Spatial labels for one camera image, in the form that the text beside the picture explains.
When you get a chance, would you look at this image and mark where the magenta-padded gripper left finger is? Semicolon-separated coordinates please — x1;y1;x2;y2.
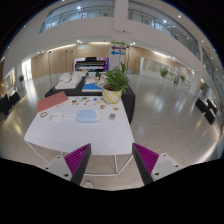
42;143;92;186

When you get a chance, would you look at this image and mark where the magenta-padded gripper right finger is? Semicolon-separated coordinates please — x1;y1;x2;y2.
131;142;184;187

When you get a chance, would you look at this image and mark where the light blue power strip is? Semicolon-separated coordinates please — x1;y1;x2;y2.
75;109;102;124

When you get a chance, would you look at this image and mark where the flat red board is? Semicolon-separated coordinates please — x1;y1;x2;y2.
36;91;70;114

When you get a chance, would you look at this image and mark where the white sheet of colourful stickers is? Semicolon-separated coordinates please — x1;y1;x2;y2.
69;96;93;106

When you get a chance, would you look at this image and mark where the group of black chairs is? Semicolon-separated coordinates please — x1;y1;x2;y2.
0;91;21;116
194;97;219;125

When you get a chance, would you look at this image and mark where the black cloth-covered table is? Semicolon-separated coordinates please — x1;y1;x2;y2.
44;77;137;124

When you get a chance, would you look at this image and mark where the blue flat model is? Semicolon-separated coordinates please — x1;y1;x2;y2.
81;83;103;92

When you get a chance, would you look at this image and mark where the indoor potted plant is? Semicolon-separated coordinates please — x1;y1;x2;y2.
159;67;170;78

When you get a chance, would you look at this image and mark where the palm plant in striped pot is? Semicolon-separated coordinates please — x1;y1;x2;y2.
99;62;130;105

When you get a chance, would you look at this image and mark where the black piano with purple backdrop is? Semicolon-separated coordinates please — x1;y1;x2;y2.
73;56;110;73

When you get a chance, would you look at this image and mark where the white sign with arrows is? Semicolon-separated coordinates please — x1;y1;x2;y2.
109;41;128;71

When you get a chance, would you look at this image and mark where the white coiled cable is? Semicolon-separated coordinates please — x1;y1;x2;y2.
48;112;77;122

